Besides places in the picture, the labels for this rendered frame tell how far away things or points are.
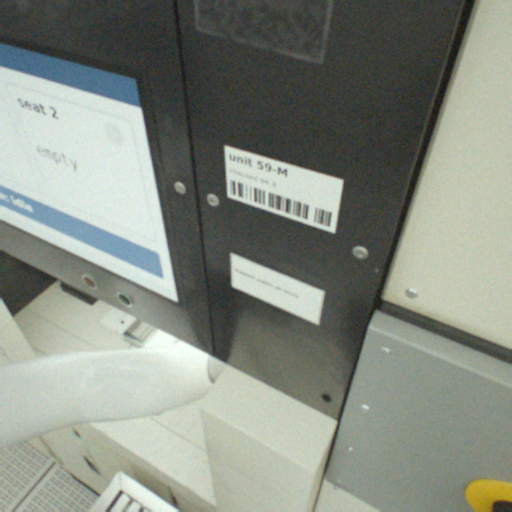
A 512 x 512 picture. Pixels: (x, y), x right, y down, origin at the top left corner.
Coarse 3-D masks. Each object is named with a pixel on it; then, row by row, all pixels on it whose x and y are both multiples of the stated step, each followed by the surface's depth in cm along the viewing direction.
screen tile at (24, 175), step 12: (0, 96) 35; (0, 108) 36; (0, 120) 37; (0, 132) 38; (12, 132) 37; (0, 144) 40; (12, 144) 39; (0, 156) 41; (12, 156) 40; (24, 156) 39; (0, 168) 42; (12, 168) 41; (24, 168) 40; (12, 180) 43; (24, 180) 42; (36, 180) 40
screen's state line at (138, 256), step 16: (0, 192) 46; (16, 192) 44; (16, 208) 46; (32, 208) 44; (48, 208) 43; (48, 224) 45; (64, 224) 43; (80, 224) 41; (80, 240) 43; (96, 240) 42; (112, 240) 40; (128, 240) 39; (128, 256) 41; (144, 256) 39; (160, 272) 39
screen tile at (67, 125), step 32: (32, 96) 33; (32, 128) 35; (64, 128) 33; (96, 128) 31; (128, 128) 30; (96, 160) 34; (128, 160) 32; (64, 192) 39; (96, 192) 37; (128, 192) 34; (128, 224) 37
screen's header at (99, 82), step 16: (0, 48) 31; (16, 48) 30; (0, 64) 32; (16, 64) 31; (32, 64) 31; (48, 64) 30; (64, 64) 29; (48, 80) 31; (64, 80) 30; (80, 80) 29; (96, 80) 28; (112, 80) 28; (128, 80) 27; (112, 96) 29; (128, 96) 28
